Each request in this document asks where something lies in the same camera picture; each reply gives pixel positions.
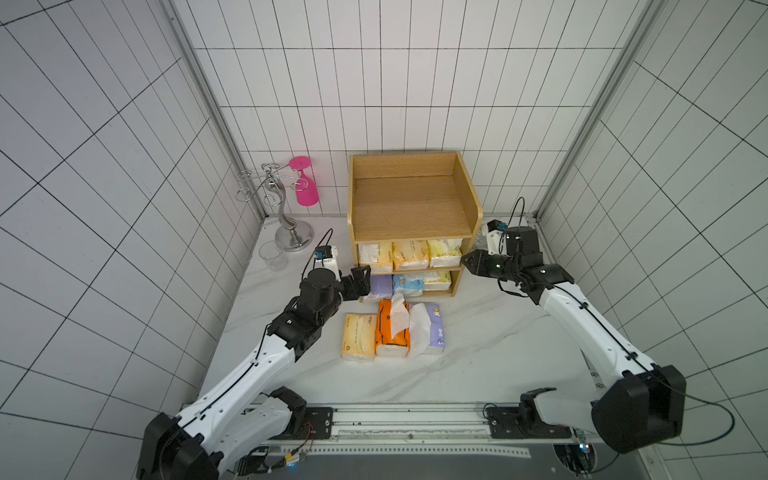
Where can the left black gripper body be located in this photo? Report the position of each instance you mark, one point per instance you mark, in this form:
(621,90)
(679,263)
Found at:
(347,288)

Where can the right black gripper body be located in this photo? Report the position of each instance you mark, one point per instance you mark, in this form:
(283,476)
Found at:
(480,263)

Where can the beige tissue pack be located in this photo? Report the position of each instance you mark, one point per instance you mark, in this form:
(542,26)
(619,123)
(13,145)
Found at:
(378,256)
(410,255)

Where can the yellow tissue pack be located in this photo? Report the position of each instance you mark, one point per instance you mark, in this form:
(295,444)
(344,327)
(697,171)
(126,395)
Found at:
(358,340)

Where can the orange tissue pack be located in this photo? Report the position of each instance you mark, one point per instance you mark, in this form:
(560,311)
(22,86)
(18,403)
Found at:
(392,336)

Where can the purple tissue pack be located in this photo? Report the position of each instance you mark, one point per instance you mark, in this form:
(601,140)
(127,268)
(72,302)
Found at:
(426,330)
(381,287)

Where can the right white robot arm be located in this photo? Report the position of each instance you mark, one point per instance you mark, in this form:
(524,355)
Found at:
(638,402)

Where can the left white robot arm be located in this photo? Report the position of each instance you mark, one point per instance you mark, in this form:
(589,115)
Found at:
(209,436)

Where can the purple tissue pack bottom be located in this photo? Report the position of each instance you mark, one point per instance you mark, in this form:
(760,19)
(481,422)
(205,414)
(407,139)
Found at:
(381,287)

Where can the white-yellow tissue pack middle-right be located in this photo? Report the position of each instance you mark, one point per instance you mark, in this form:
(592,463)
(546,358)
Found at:
(444,253)

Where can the yellow-white tissue pack bottom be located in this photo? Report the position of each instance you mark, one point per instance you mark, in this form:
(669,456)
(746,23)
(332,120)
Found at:
(437,281)

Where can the blue tissue pack bottom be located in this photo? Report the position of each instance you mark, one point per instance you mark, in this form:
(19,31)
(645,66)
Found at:
(408,285)

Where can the wooden three-tier shelf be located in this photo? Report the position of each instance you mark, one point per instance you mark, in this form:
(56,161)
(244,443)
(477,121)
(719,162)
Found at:
(411,196)

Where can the silver glass holder stand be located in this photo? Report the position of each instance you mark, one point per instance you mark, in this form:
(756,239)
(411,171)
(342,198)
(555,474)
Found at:
(292,235)

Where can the clear plastic cup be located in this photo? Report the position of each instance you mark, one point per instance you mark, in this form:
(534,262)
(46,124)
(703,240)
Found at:
(273,255)

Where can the pink wine glass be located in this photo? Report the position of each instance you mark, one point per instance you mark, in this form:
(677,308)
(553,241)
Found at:
(305,187)

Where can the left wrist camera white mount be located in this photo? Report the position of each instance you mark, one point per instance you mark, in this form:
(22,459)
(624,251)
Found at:
(325,257)

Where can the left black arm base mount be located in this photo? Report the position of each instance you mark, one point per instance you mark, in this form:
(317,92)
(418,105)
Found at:
(304,420)

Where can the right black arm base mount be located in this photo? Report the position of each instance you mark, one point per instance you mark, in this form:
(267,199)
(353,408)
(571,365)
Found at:
(522,421)

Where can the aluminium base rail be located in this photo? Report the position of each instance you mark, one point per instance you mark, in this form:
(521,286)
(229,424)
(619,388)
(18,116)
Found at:
(448,429)

